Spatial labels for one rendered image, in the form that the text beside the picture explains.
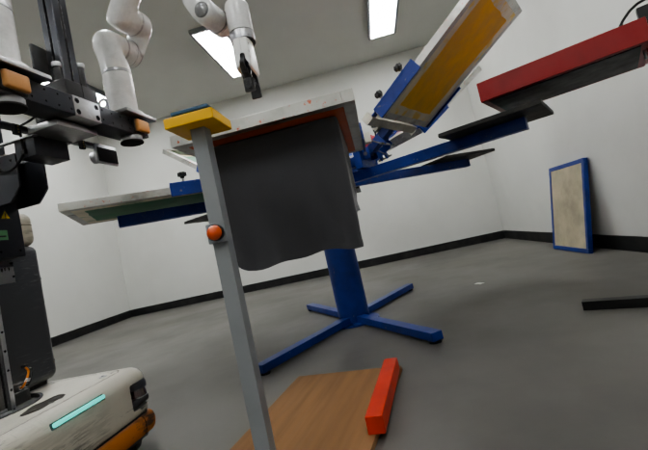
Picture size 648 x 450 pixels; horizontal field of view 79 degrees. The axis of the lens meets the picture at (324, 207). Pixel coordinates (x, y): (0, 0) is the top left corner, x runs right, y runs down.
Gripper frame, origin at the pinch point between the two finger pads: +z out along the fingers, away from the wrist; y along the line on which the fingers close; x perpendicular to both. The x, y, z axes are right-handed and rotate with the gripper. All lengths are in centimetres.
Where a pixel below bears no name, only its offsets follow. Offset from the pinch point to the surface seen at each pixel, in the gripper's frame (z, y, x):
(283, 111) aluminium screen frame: 9.6, 2.0, 8.1
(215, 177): 28.4, 20.7, -9.2
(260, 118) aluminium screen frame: 9.9, 2.0, 1.0
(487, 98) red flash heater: 4, -66, 88
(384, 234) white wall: 66, -471, 37
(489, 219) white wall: 75, -471, 186
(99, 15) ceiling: -190, -209, -177
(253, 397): 84, 21, -10
